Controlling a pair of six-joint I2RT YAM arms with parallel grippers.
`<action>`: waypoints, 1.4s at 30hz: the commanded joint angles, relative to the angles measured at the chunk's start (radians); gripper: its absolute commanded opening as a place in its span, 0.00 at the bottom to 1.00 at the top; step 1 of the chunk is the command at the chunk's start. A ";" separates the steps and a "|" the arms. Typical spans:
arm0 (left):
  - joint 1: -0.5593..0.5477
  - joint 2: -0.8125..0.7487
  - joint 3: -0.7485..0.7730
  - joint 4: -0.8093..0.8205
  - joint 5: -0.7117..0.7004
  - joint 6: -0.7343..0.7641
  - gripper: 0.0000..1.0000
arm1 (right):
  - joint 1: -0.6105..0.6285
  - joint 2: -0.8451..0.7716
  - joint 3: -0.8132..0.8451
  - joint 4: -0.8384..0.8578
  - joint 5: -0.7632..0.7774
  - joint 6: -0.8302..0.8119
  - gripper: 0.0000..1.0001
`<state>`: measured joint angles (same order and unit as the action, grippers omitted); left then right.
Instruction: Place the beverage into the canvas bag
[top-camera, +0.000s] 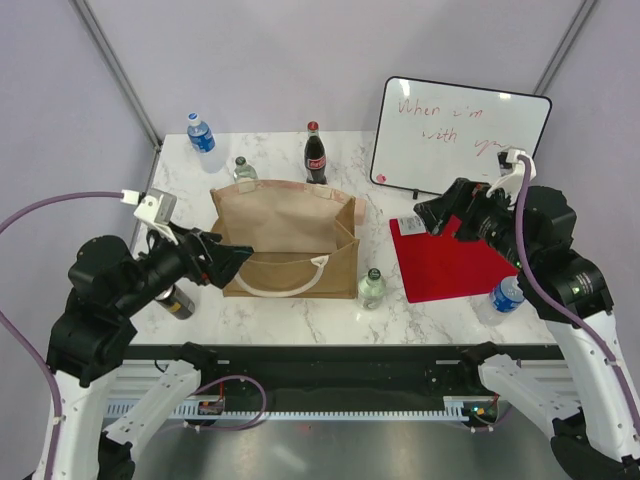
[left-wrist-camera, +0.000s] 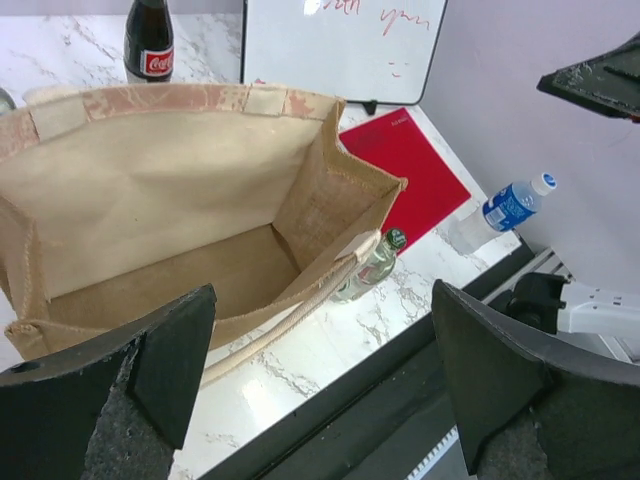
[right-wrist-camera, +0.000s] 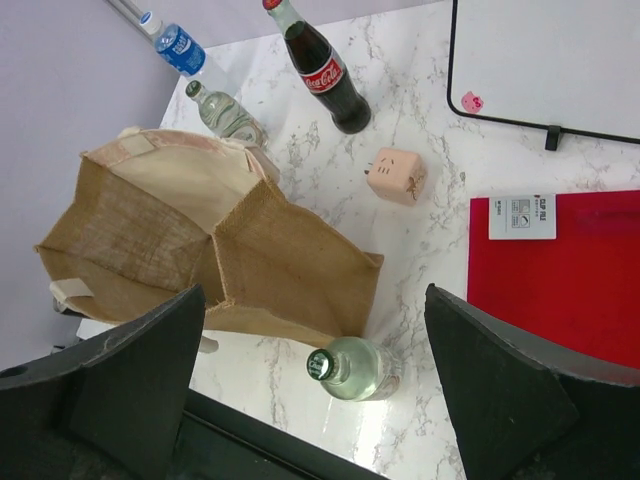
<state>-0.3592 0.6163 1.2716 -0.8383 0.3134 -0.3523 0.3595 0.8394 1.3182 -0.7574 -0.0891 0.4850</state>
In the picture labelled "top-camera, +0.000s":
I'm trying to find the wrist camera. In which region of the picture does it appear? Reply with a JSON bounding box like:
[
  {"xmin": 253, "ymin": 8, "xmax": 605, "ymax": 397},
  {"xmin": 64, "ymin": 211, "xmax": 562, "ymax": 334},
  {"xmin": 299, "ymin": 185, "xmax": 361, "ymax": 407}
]
[
  {"xmin": 486, "ymin": 147, "xmax": 536, "ymax": 201},
  {"xmin": 134, "ymin": 189, "xmax": 177, "ymax": 242}
]

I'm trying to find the black drink can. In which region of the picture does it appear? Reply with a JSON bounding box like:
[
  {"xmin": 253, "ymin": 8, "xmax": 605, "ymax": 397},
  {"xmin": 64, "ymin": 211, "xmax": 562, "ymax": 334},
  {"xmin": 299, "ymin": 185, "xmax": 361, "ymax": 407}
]
[{"xmin": 155, "ymin": 284, "xmax": 195, "ymax": 320}]

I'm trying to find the white whiteboard black frame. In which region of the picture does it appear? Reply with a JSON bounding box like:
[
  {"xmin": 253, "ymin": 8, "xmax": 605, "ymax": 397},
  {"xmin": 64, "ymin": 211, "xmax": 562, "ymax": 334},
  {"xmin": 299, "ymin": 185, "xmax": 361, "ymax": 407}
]
[{"xmin": 370, "ymin": 76, "xmax": 552, "ymax": 195}]

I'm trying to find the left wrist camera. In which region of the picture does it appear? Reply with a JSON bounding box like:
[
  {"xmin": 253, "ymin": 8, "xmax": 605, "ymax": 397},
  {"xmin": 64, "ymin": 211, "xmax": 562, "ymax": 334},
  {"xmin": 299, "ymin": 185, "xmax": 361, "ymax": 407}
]
[{"xmin": 134, "ymin": 189, "xmax": 177, "ymax": 242}]

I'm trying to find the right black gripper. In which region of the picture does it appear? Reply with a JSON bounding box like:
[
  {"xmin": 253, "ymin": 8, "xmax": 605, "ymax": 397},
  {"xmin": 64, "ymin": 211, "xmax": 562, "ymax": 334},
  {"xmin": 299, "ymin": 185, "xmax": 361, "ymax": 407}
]
[{"xmin": 414, "ymin": 175, "xmax": 535, "ymax": 269}]

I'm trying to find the green cap glass bottle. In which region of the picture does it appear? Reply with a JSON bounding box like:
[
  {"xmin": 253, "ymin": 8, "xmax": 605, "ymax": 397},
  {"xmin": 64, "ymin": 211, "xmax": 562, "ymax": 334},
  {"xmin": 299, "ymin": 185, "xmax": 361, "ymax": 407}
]
[{"xmin": 233, "ymin": 156, "xmax": 258, "ymax": 183}]

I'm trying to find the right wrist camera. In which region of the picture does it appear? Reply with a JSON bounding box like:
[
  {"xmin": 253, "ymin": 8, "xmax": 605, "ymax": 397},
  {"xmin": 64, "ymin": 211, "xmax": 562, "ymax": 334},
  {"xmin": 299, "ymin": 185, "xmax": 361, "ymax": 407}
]
[{"xmin": 486, "ymin": 147, "xmax": 536, "ymax": 201}]

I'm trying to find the white slotted cable duct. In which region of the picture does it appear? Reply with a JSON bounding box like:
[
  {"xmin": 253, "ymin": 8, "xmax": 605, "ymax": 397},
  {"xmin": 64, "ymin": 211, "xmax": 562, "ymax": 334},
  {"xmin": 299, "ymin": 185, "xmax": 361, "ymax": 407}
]
[{"xmin": 102, "ymin": 395, "xmax": 501, "ymax": 420}]

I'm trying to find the blue label water bottle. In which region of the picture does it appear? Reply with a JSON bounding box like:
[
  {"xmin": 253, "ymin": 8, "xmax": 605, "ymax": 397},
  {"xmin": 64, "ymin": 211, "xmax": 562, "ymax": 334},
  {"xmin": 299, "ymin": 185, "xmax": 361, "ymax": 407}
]
[{"xmin": 187, "ymin": 112, "xmax": 226, "ymax": 174}]

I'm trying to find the purple cable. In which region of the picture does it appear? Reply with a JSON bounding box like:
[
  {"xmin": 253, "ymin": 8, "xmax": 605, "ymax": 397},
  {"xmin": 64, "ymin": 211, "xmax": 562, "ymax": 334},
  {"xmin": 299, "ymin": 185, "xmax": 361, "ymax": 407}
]
[
  {"xmin": 0, "ymin": 191, "xmax": 139, "ymax": 480},
  {"xmin": 514, "ymin": 154, "xmax": 640, "ymax": 441}
]

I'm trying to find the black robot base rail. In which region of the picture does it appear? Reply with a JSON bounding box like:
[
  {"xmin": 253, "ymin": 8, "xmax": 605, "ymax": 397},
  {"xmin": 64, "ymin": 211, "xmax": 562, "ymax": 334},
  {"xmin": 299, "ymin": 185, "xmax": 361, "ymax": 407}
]
[{"xmin": 119, "ymin": 342, "xmax": 566, "ymax": 414}]

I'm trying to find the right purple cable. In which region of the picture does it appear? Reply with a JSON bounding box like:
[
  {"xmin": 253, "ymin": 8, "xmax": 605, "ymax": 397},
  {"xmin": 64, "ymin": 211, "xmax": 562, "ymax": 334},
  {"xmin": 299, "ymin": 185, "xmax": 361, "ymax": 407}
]
[{"xmin": 514, "ymin": 154, "xmax": 640, "ymax": 441}]

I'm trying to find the brown canvas tote bag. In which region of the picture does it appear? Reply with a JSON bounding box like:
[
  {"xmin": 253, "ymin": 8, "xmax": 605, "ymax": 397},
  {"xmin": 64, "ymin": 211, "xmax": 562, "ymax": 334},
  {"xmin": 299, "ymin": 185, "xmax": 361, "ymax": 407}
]
[{"xmin": 210, "ymin": 180, "xmax": 360, "ymax": 299}]

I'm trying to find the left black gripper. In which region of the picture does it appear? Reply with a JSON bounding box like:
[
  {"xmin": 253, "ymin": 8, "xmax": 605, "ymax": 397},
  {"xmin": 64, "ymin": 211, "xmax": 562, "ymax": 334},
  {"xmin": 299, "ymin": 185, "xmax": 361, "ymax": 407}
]
[{"xmin": 115, "ymin": 216, "xmax": 254, "ymax": 314}]

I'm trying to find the red clip file folder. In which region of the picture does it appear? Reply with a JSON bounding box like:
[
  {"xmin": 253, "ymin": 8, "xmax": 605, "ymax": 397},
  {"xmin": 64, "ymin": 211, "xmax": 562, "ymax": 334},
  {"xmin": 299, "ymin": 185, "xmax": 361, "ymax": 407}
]
[{"xmin": 389, "ymin": 216, "xmax": 517, "ymax": 304}]

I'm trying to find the glass cola bottle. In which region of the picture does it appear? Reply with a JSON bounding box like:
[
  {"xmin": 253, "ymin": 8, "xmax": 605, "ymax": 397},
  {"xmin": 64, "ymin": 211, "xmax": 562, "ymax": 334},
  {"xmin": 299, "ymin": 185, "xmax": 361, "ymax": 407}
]
[{"xmin": 304, "ymin": 121, "xmax": 327, "ymax": 185}]

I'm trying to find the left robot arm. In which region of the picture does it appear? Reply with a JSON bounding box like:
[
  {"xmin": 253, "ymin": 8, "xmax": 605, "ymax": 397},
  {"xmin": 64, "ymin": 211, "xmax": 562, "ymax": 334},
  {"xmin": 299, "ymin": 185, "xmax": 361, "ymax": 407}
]
[{"xmin": 32, "ymin": 229, "xmax": 253, "ymax": 479}]

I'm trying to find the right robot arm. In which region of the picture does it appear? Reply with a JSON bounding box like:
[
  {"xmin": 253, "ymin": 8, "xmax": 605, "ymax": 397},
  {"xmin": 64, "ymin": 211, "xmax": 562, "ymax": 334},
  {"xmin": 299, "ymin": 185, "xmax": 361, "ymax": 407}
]
[{"xmin": 414, "ymin": 178, "xmax": 639, "ymax": 479}]

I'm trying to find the blue label plastic bottle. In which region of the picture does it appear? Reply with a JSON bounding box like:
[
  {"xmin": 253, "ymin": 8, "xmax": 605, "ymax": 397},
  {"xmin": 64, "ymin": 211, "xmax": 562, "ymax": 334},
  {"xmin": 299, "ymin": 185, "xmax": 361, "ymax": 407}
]
[{"xmin": 473, "ymin": 276, "xmax": 524, "ymax": 326}]

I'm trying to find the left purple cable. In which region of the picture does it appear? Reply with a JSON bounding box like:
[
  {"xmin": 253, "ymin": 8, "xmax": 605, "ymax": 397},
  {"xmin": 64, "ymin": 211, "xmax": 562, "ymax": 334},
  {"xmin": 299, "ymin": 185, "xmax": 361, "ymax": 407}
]
[{"xmin": 0, "ymin": 191, "xmax": 139, "ymax": 480}]

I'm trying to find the clear soda water bottle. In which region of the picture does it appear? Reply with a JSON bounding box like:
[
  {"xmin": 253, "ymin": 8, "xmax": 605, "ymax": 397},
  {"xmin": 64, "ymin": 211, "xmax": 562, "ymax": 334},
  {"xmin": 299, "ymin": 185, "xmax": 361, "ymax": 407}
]
[{"xmin": 357, "ymin": 268, "xmax": 387, "ymax": 310}]

